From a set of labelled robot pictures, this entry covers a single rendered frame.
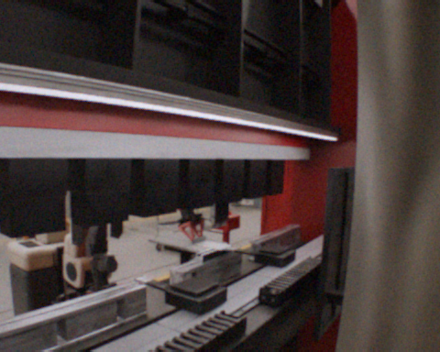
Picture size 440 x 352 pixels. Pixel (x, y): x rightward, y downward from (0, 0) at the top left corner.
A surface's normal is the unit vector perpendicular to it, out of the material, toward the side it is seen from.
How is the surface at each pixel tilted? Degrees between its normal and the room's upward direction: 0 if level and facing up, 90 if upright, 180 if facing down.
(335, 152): 90
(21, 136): 90
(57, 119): 90
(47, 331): 90
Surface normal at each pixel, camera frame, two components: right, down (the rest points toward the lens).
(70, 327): 0.84, 0.07
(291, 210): -0.55, 0.02
